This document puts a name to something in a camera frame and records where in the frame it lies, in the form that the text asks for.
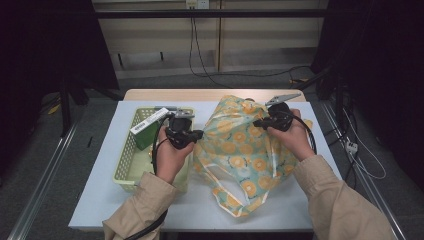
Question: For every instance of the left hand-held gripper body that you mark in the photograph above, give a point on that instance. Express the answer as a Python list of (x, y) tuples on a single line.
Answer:
[(180, 128)]

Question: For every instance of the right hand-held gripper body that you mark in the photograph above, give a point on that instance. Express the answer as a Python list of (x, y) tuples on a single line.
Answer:
[(280, 116)]

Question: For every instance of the orange-print shopping bag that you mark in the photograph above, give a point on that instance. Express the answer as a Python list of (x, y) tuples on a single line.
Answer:
[(240, 150)]

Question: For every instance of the tall green and white box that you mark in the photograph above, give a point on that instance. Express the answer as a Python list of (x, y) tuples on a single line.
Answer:
[(146, 133)]

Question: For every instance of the pale yellow plastic basket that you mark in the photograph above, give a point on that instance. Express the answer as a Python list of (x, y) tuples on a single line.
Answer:
[(133, 163)]

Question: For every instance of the person's right hand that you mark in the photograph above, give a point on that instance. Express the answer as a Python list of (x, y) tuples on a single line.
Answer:
[(296, 140)]

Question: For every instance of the person's left hand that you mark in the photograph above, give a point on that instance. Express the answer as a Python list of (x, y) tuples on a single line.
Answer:
[(171, 160)]

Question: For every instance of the black tripod stand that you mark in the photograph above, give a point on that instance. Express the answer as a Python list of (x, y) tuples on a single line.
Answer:
[(338, 96)]

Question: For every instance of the white power strip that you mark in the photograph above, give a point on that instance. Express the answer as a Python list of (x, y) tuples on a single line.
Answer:
[(351, 146)]

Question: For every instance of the black metal stand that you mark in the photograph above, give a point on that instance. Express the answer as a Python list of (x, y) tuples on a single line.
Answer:
[(65, 106)]

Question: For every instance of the yellow floor tape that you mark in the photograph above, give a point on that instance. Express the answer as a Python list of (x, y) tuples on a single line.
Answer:
[(54, 109)]

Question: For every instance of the white wall socket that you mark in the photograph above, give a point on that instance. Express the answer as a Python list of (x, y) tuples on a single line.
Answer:
[(197, 4)]

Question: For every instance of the aluminium floor rail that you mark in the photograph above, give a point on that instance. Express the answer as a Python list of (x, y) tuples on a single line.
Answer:
[(380, 203), (40, 186)]

